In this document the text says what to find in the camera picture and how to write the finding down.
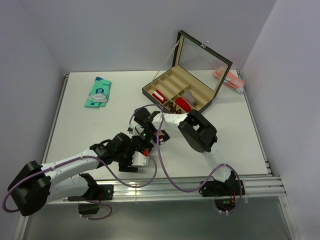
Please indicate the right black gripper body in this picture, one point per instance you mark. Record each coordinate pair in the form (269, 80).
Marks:
(147, 136)

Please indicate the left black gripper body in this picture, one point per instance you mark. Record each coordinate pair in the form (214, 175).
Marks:
(126, 160)

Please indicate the navy patterned sock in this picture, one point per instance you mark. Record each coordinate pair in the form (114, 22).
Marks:
(163, 137)

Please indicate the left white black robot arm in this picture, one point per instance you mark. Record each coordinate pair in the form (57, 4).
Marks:
(38, 184)

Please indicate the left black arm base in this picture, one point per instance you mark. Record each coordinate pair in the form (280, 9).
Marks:
(94, 201)

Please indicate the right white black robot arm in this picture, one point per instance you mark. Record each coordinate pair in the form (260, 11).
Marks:
(200, 135)

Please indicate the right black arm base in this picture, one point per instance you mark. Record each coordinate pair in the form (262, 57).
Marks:
(221, 191)

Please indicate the red white striped rolled sock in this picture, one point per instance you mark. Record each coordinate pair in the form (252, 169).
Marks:
(159, 96)

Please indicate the brown argyle rolled sock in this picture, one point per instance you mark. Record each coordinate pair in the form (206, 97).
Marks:
(173, 108)

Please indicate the mint green sock pair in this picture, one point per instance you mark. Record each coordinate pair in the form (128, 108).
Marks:
(99, 94)

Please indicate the grey rolled sock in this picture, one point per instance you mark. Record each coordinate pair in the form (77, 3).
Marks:
(189, 98)

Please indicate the black compartment storage box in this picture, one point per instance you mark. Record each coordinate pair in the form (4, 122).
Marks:
(189, 67)

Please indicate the pink sock pair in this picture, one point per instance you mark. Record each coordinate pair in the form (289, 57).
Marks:
(230, 81)

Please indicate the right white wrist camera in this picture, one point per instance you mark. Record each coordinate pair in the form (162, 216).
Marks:
(137, 130)

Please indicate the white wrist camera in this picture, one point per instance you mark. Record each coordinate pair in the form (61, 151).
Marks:
(137, 130)
(139, 160)

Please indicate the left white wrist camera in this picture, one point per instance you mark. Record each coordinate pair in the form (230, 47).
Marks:
(139, 160)

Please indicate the aluminium frame rail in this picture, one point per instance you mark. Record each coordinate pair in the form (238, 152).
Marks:
(162, 190)

